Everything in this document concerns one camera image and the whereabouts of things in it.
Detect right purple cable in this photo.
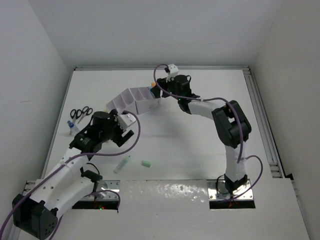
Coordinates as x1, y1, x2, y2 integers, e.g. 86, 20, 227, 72
153, 63, 264, 202

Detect clear glue bottle blue cap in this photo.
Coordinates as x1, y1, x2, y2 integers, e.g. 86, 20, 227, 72
67, 120, 80, 136

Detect white organizer lying tilted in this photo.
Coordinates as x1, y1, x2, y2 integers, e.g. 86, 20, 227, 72
106, 88, 138, 115

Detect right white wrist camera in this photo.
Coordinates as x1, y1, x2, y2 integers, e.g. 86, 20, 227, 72
165, 64, 179, 82

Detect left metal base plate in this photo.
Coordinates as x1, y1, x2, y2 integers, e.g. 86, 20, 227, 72
81, 180, 120, 201

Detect aluminium frame rail back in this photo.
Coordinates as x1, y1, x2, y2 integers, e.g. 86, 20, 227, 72
73, 65, 251, 72

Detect black handled scissors right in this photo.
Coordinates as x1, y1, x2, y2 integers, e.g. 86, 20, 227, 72
78, 106, 93, 124

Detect aluminium frame rail right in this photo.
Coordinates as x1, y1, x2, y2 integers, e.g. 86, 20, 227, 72
243, 67, 286, 179

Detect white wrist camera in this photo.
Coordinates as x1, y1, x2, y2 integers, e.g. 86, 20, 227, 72
116, 113, 136, 131
165, 64, 179, 82

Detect white organizer upright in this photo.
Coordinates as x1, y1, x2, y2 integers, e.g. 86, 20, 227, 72
129, 86, 161, 115

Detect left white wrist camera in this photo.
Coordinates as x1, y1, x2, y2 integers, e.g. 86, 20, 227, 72
116, 113, 136, 131

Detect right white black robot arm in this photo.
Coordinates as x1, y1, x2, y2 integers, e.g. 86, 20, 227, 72
150, 74, 252, 195

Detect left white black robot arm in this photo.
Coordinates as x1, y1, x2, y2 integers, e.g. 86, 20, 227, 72
11, 109, 138, 240

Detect metal base plate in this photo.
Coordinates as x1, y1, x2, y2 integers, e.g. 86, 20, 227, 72
206, 179, 254, 201
81, 180, 120, 201

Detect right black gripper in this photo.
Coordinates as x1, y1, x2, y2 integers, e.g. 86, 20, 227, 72
151, 74, 182, 101

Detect white front cover board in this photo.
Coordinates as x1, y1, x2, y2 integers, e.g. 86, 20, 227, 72
54, 179, 309, 240

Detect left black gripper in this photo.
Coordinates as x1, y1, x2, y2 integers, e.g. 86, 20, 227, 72
99, 109, 133, 146

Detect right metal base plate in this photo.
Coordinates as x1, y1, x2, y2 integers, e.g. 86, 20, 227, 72
206, 179, 254, 201

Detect green marker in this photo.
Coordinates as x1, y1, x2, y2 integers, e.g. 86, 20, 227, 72
113, 155, 131, 174

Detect black handled scissors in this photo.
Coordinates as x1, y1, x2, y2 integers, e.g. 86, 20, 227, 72
70, 109, 82, 120
78, 106, 93, 124

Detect green marker cap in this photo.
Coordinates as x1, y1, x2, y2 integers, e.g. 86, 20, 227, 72
141, 160, 151, 168

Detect black handled scissors left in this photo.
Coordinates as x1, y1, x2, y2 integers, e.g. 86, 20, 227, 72
70, 109, 82, 120

